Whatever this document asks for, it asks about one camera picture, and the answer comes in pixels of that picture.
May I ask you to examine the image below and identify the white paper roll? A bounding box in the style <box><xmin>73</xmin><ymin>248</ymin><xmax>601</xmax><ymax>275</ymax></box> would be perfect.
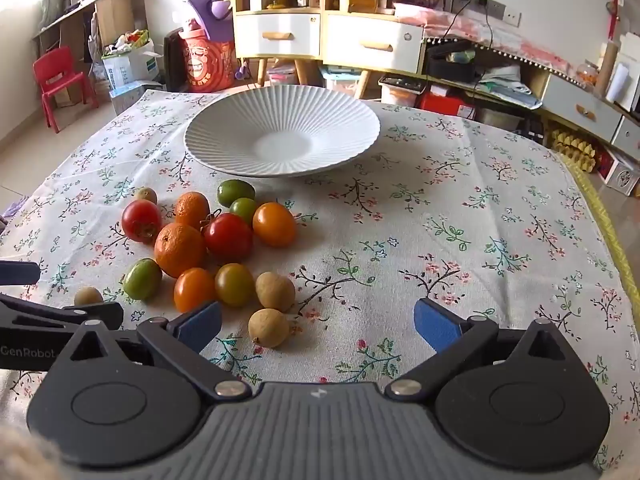
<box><xmin>605</xmin><ymin>62</ymin><xmax>631</xmax><ymax>106</ymax></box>

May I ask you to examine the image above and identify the cardboard tube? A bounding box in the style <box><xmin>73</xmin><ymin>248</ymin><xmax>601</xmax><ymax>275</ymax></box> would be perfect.
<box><xmin>596</xmin><ymin>41</ymin><xmax>622</xmax><ymax>97</ymax></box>

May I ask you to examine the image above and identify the person's right forearm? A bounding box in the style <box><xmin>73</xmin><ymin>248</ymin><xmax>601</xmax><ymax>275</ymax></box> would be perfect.
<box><xmin>0</xmin><ymin>427</ymin><xmax>66</xmax><ymax>480</ymax></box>

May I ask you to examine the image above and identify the floral tablecloth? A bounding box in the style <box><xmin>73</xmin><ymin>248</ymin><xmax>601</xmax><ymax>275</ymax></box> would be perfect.
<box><xmin>0</xmin><ymin>89</ymin><xmax>632</xmax><ymax>477</ymax></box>

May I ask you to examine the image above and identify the white box with round logo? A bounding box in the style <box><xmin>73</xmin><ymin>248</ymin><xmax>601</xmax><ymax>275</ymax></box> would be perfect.
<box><xmin>598</xmin><ymin>155</ymin><xmax>640</xmax><ymax>197</ymax></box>

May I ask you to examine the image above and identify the wooden cabinet with white drawer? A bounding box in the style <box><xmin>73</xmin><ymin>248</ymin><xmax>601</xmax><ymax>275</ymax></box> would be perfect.
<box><xmin>232</xmin><ymin>0</ymin><xmax>323</xmax><ymax>88</ymax></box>
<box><xmin>320</xmin><ymin>0</ymin><xmax>427</xmax><ymax>100</ymax></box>

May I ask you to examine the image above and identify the small green jujube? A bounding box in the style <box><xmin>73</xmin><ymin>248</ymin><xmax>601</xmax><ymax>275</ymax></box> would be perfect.
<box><xmin>229</xmin><ymin>197</ymin><xmax>258</xmax><ymax>225</ymax></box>

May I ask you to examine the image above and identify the pile of papers and bags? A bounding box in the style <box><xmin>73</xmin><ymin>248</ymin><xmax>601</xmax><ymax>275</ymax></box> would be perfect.
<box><xmin>475</xmin><ymin>62</ymin><xmax>543</xmax><ymax>110</ymax></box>

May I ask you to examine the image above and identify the white ribbed plate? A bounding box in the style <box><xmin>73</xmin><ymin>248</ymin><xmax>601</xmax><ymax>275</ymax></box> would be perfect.
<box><xmin>183</xmin><ymin>85</ymin><xmax>381</xmax><ymax>179</ymax></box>

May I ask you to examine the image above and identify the red printed bucket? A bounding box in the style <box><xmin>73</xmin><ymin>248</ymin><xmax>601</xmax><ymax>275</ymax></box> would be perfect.
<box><xmin>179</xmin><ymin>27</ymin><xmax>238</xmax><ymax>93</ymax></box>

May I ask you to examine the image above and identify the small mandarin orange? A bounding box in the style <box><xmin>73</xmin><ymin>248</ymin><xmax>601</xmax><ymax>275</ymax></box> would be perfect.
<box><xmin>174</xmin><ymin>191</ymin><xmax>211</xmax><ymax>231</ymax></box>

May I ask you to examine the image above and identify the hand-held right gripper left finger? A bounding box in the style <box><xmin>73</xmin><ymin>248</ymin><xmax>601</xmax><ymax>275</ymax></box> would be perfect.
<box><xmin>42</xmin><ymin>301</ymin><xmax>251</xmax><ymax>402</ymax></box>

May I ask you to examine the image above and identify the glass jar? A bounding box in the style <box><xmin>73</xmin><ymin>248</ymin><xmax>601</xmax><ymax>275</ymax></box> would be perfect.
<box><xmin>575</xmin><ymin>60</ymin><xmax>601</xmax><ymax>90</ymax></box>

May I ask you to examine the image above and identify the black flat electronic device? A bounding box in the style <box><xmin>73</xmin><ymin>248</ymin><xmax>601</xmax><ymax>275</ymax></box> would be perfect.
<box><xmin>378</xmin><ymin>76</ymin><xmax>426</xmax><ymax>92</ymax></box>

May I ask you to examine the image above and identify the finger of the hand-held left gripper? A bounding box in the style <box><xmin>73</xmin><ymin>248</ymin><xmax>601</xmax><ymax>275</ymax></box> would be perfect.
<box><xmin>0</xmin><ymin>261</ymin><xmax>42</xmax><ymax>287</ymax></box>
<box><xmin>0</xmin><ymin>294</ymin><xmax>124</xmax><ymax>333</ymax></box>

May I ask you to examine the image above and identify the yellow egg tray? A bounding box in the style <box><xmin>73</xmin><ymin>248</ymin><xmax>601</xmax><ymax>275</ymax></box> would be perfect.
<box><xmin>550</xmin><ymin>129</ymin><xmax>599</xmax><ymax>172</ymax></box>

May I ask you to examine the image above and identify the black upright panel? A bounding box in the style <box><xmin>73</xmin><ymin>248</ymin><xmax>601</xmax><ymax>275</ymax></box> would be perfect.
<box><xmin>163</xmin><ymin>27</ymin><xmax>187</xmax><ymax>92</ymax></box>

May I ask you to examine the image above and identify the pink patterned cloth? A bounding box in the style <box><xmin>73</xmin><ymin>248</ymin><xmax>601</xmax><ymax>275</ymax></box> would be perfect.
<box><xmin>392</xmin><ymin>2</ymin><xmax>591</xmax><ymax>86</ymax></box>

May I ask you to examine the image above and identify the yellow-green tomato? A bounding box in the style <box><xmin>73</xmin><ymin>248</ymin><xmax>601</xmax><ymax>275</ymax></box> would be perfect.
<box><xmin>215</xmin><ymin>263</ymin><xmax>255</xmax><ymax>308</ymax></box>

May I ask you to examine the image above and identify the red plastic chair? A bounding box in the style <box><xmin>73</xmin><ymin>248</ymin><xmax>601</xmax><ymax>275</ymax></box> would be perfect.
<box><xmin>33</xmin><ymin>46</ymin><xmax>99</xmax><ymax>133</ymax></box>

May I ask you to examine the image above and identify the clear storage bin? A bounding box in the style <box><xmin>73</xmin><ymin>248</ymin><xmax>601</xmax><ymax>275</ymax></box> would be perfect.
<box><xmin>321</xmin><ymin>66</ymin><xmax>363</xmax><ymax>97</ymax></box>
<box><xmin>475</xmin><ymin>107</ymin><xmax>523</xmax><ymax>131</ymax></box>
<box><xmin>266</xmin><ymin>62</ymin><xmax>302</xmax><ymax>87</ymax></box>
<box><xmin>379</xmin><ymin>76</ymin><xmax>427</xmax><ymax>109</ymax></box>

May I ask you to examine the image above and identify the large mandarin orange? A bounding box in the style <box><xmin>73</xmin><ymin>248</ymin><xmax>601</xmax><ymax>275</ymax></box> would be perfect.
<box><xmin>154</xmin><ymin>222</ymin><xmax>207</xmax><ymax>279</ymax></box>

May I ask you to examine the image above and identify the low cabinet with grey drawers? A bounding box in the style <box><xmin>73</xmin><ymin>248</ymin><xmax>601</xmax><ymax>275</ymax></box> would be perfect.
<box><xmin>425</xmin><ymin>35</ymin><xmax>640</xmax><ymax>161</ymax></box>

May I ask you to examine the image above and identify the black power cord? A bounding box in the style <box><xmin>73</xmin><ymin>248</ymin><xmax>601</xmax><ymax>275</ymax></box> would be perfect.
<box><xmin>444</xmin><ymin>0</ymin><xmax>497</xmax><ymax>52</ymax></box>

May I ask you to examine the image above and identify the white appliance box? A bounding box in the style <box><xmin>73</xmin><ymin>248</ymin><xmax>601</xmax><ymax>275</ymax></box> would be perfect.
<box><xmin>619</xmin><ymin>31</ymin><xmax>640</xmax><ymax>111</ymax></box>

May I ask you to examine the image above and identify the white cardboard box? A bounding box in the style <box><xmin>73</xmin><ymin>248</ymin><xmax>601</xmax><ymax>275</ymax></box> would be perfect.
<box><xmin>101</xmin><ymin>30</ymin><xmax>162</xmax><ymax>92</ymax></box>

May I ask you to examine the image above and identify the large green jujube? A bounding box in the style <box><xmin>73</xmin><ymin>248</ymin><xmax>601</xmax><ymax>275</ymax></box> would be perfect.
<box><xmin>216</xmin><ymin>180</ymin><xmax>257</xmax><ymax>209</ymax></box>

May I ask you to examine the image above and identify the large orange tomato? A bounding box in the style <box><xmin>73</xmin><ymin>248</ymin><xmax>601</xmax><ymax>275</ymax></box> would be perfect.
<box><xmin>252</xmin><ymin>202</ymin><xmax>297</xmax><ymax>248</ymax></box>

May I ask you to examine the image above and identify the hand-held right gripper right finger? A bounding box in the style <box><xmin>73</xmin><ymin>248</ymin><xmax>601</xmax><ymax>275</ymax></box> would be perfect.
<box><xmin>384</xmin><ymin>297</ymin><xmax>596</xmax><ymax>402</ymax></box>

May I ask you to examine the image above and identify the red box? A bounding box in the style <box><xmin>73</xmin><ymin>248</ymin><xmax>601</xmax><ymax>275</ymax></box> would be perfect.
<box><xmin>419</xmin><ymin>91</ymin><xmax>477</xmax><ymax>121</ymax></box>

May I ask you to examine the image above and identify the grey wall socket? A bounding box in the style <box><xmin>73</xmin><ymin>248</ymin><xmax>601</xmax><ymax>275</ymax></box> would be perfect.
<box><xmin>457</xmin><ymin>0</ymin><xmax>506</xmax><ymax>17</ymax></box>

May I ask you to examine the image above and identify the purple plush toy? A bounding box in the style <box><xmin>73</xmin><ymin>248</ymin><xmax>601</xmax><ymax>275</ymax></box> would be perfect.
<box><xmin>186</xmin><ymin>0</ymin><xmax>236</xmax><ymax>43</ymax></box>

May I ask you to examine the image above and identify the black case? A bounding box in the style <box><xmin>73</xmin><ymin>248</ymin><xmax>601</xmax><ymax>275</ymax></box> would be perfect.
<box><xmin>427</xmin><ymin>42</ymin><xmax>483</xmax><ymax>85</ymax></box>

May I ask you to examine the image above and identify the red tomato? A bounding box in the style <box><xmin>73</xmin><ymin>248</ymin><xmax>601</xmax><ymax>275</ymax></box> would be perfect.
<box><xmin>202</xmin><ymin>213</ymin><xmax>254</xmax><ymax>264</ymax></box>
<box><xmin>121</xmin><ymin>199</ymin><xmax>163</xmax><ymax>244</ymax></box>

